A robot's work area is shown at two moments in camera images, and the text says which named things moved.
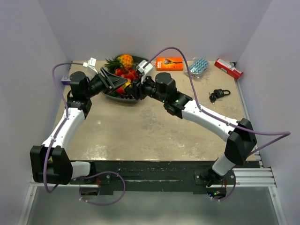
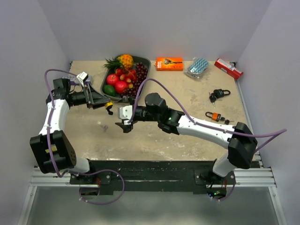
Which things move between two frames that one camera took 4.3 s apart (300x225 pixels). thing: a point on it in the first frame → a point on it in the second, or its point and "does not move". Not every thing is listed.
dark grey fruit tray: (136, 60) does not move
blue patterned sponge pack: (197, 66) does not move
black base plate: (151, 175) does not move
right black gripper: (138, 91) → (127, 128)
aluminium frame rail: (258, 176) does not move
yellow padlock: (125, 85) → (108, 105)
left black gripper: (112, 81) → (97, 98)
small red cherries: (131, 75) does not move
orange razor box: (169, 63) does not move
